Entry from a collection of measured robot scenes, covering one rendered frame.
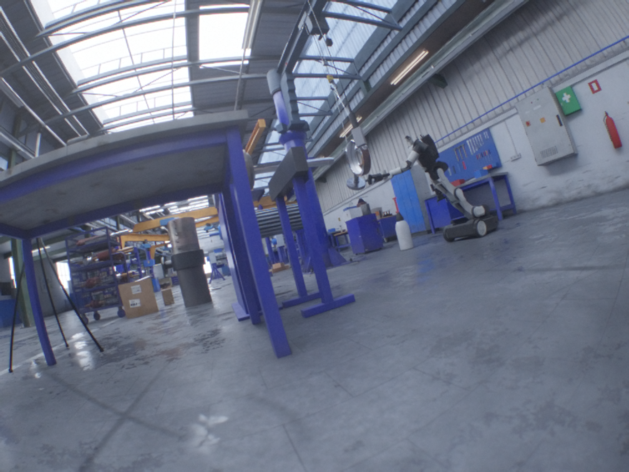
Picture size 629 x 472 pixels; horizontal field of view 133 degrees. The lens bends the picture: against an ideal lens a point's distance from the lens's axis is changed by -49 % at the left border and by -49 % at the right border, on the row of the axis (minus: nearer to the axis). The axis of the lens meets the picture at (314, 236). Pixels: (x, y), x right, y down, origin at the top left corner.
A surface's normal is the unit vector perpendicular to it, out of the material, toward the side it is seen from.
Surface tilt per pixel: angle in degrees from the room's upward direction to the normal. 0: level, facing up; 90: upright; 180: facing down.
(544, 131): 90
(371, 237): 90
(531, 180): 90
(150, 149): 90
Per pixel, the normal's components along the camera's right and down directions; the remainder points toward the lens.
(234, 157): 0.35, -0.13
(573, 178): -0.92, 0.21
